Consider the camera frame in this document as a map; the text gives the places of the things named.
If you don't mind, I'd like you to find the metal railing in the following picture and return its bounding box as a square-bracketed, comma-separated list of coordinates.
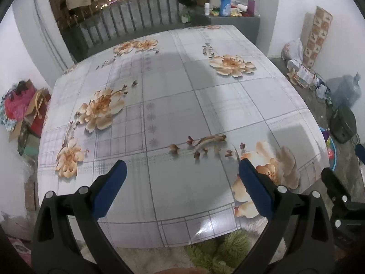
[54, 0, 194, 60]

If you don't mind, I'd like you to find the floral plastic tablecloth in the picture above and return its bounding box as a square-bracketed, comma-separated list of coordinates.
[37, 25, 331, 247]

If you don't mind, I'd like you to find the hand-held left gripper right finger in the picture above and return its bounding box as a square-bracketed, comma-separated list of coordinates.
[232, 158, 335, 274]

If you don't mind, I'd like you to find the pile of paper packaging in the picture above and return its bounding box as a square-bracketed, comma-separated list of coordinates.
[287, 60, 331, 100]

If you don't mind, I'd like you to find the blue detergent bottle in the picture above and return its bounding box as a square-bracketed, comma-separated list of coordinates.
[219, 0, 234, 17]

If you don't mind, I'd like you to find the black bag on floor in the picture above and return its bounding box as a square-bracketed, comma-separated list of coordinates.
[330, 104, 357, 144]

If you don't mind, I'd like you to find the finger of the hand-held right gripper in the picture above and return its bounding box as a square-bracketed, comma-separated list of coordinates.
[355, 143, 365, 166]
[321, 167, 365, 232]

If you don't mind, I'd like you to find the white plastic bag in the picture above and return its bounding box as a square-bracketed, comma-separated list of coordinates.
[281, 38, 303, 62]

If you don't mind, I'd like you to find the grey cabinet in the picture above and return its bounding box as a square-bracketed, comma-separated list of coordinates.
[190, 13, 261, 47]

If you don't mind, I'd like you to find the red bag with tan handles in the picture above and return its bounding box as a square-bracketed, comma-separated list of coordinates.
[24, 87, 52, 137]

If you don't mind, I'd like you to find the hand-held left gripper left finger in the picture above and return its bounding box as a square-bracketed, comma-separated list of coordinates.
[31, 159, 134, 274]

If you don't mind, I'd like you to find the blue water jug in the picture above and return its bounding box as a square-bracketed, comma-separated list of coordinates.
[326, 73, 362, 110]

